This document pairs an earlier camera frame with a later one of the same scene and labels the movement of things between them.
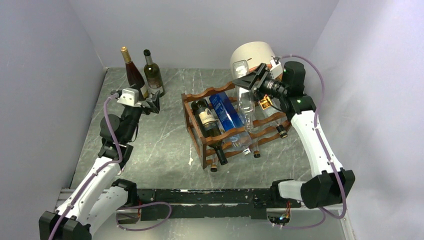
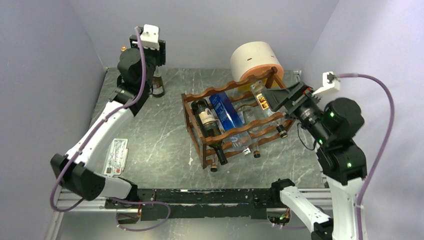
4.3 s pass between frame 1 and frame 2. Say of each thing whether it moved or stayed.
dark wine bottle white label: stayed
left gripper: moved
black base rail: stayed
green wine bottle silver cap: stayed
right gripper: moved
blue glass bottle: stayed
